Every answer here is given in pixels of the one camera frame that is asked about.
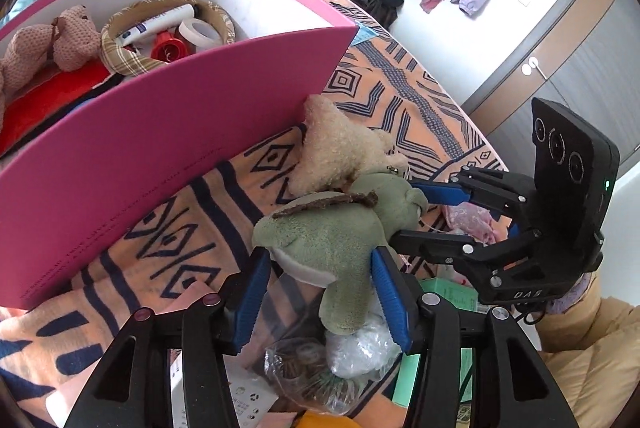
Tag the yellow puffy jacket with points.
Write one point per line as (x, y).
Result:
(591, 346)

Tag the floral tissue pack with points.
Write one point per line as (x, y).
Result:
(473, 221)

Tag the blue card packet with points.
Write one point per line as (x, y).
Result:
(364, 33)

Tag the black camera box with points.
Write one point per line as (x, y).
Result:
(576, 167)

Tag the red flat pouch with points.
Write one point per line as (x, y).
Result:
(50, 96)

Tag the white blue cream tube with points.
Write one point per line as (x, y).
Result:
(158, 23)

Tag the white printed paper box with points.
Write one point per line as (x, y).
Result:
(251, 394)

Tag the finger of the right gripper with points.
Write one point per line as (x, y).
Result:
(503, 193)
(466, 255)

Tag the white tape roll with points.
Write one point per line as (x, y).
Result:
(199, 34)

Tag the plaid woven round basket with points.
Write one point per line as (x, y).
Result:
(120, 60)

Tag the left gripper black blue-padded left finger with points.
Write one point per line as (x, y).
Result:
(130, 386)

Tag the red plastic cup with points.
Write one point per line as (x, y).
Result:
(168, 48)

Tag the clear plastic bag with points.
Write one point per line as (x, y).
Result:
(332, 376)

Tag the pink dotted plush bear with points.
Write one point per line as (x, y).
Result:
(68, 42)

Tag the wooden wardrobe door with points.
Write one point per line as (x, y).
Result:
(583, 54)

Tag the green frog plush toy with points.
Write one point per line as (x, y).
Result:
(326, 239)

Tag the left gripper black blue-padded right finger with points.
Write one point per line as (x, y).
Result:
(512, 386)

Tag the pink storage box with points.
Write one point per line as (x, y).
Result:
(75, 189)

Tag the beige fluffy plush toy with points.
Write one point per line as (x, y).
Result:
(336, 150)

